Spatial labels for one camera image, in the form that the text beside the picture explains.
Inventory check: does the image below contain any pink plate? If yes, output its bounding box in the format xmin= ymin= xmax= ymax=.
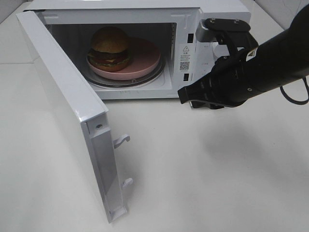
xmin=87 ymin=38 xmax=162 ymax=81

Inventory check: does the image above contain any white microwave door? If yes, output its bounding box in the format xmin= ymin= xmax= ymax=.
xmin=17 ymin=11 xmax=133 ymax=222

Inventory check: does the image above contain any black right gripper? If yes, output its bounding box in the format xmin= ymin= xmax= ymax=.
xmin=177 ymin=49 xmax=251 ymax=109

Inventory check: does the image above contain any white warning label sticker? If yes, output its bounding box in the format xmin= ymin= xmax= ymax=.
xmin=177 ymin=43 xmax=194 ymax=72

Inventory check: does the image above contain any glass microwave turntable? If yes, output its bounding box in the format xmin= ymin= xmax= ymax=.
xmin=78 ymin=38 xmax=165 ymax=88

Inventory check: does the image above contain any wrist camera mount plate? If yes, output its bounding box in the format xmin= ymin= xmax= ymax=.
xmin=196 ymin=18 xmax=258 ymax=55

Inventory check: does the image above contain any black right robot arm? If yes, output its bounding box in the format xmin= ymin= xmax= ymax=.
xmin=191 ymin=6 xmax=309 ymax=107

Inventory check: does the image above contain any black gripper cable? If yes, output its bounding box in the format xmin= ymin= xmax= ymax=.
xmin=280 ymin=77 xmax=309 ymax=105

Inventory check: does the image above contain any white microwave oven body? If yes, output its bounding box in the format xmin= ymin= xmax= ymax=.
xmin=24 ymin=0 xmax=251 ymax=100

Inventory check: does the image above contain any burger with sesame bun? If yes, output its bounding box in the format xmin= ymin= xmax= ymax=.
xmin=87 ymin=27 xmax=130 ymax=72

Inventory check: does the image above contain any upper white power knob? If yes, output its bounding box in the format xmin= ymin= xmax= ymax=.
xmin=212 ymin=42 xmax=229 ymax=58

